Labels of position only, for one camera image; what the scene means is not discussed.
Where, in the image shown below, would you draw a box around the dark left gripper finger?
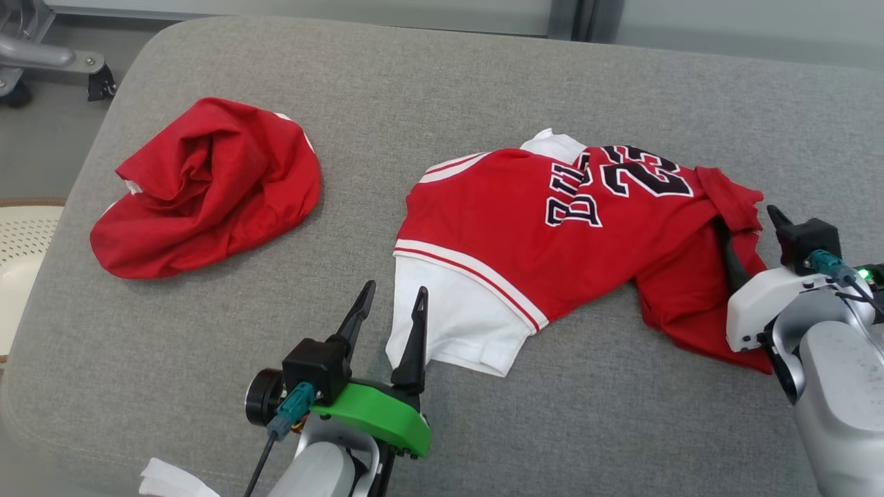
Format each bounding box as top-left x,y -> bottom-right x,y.
327,280 -> 377,361
391,286 -> 430,396

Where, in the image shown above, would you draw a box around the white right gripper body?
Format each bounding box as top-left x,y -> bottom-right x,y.
725,266 -> 876,353

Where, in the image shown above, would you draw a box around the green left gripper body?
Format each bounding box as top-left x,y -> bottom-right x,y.
311,382 -> 432,458

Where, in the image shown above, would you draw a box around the red white basketball jersey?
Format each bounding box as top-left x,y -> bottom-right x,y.
385,128 -> 774,378

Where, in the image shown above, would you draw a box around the red shorts with white stripes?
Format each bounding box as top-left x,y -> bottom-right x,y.
90,97 -> 323,280

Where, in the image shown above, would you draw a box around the black cylindrical left gripper motor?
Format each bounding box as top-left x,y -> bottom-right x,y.
245,368 -> 285,427

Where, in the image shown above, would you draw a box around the white tape strip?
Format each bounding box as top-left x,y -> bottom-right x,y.
138,457 -> 222,497

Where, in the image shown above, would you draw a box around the white perforated laundry basket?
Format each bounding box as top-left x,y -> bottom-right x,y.
0,199 -> 66,363

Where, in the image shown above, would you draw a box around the grey metal wheeled stand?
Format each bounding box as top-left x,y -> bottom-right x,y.
0,0 -> 118,109

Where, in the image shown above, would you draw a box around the black right cable teal connector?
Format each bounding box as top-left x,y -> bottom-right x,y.
803,248 -> 884,322

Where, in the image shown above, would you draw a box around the black cable teal connector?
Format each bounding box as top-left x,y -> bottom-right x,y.
242,383 -> 318,497
803,248 -> 884,322

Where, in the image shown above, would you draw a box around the black left cable teal connector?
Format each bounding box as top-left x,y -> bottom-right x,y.
242,383 -> 318,497

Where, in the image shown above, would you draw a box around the grey partition post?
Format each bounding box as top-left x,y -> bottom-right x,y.
549,0 -> 626,42

